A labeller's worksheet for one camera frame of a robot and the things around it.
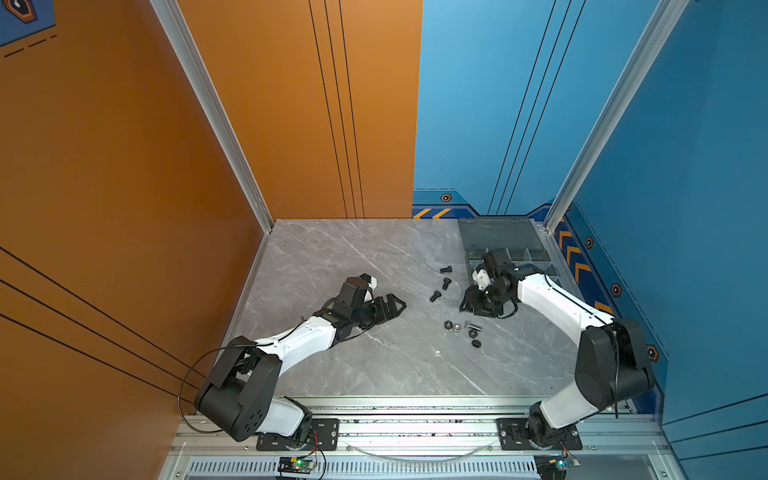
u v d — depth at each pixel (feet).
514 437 2.38
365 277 2.71
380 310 2.52
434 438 2.47
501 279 2.14
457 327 3.00
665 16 2.29
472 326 2.99
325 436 2.42
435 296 3.25
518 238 3.80
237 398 1.40
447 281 3.35
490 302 2.44
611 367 1.48
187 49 2.44
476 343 2.89
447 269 3.45
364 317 2.42
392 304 2.54
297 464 2.33
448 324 3.00
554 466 2.29
